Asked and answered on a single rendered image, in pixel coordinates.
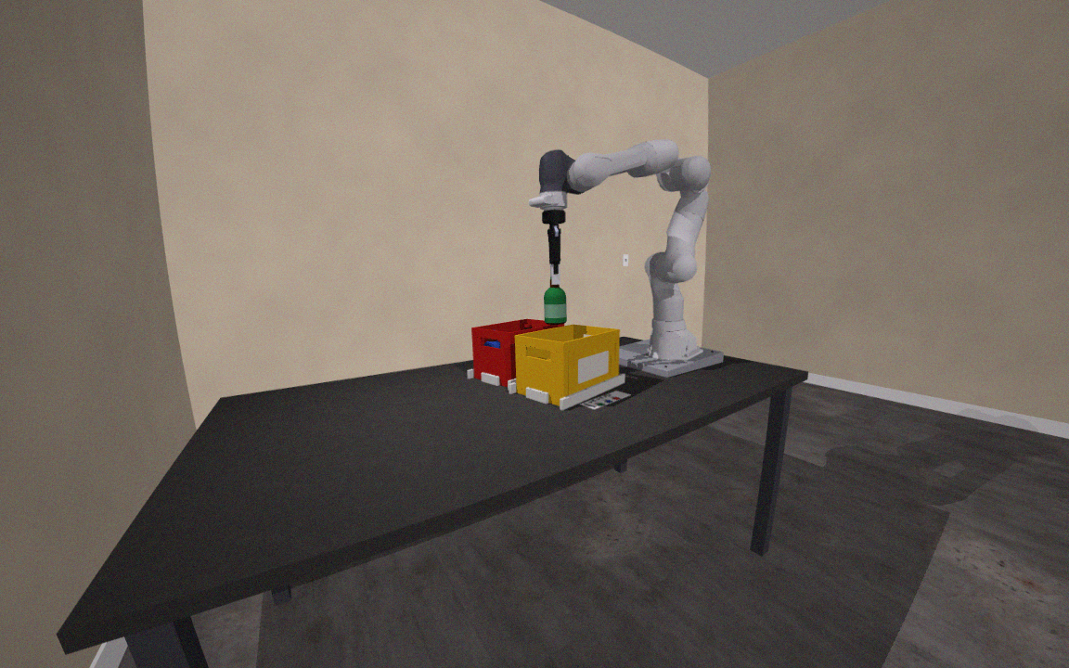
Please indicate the red crate with dividers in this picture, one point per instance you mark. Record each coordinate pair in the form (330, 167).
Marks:
(500, 362)

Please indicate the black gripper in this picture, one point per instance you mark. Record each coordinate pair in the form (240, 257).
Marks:
(553, 218)

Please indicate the green bottle with pale green label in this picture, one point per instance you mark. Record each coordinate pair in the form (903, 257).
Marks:
(555, 305)

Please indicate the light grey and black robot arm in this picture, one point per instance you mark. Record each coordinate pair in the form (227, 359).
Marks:
(559, 174)

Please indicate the white paper strip with colored marks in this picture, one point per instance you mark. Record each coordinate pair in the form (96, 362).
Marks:
(605, 399)

